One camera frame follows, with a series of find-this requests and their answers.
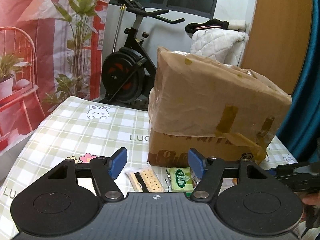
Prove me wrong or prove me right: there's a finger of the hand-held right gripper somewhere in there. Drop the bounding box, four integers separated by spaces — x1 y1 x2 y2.
269 162 320 180

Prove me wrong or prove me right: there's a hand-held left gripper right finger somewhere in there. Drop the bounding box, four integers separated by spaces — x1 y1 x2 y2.
187 148 271 202

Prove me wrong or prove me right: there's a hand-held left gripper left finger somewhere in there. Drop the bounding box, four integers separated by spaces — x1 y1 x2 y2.
47 148 128 202

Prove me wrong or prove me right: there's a green snack packet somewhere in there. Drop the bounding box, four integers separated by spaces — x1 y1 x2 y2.
167 167 195 193

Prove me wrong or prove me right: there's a brown cardboard box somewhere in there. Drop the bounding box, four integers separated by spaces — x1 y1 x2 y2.
147 46 292 168

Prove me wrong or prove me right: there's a cracker packet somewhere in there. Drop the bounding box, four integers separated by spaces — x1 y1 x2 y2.
125 168 165 193

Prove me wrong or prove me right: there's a person's right hand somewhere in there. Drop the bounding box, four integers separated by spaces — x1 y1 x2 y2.
302 193 320 206

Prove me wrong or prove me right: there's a green checked tablecloth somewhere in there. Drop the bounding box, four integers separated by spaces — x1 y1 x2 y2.
0 95 320 240

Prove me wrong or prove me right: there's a blue curtain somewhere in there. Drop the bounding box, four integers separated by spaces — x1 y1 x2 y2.
276 0 320 161

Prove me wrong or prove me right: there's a black exercise bike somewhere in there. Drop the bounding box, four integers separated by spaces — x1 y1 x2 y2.
99 0 185 111

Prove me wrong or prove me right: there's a white quilted blanket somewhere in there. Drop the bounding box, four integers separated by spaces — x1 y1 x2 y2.
189 27 249 66

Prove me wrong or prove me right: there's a black fluffy garment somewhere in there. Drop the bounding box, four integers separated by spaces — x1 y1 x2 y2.
185 19 229 33

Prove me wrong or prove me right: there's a wooden door panel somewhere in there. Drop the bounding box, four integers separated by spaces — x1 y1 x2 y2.
239 0 314 97

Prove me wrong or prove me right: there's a white fleece cloth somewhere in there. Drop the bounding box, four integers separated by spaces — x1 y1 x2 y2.
226 20 248 32

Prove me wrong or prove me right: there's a red printed backdrop cloth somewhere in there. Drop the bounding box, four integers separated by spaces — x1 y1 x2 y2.
0 0 113 153

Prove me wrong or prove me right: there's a thin black cord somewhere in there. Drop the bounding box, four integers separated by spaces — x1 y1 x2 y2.
163 166 173 188

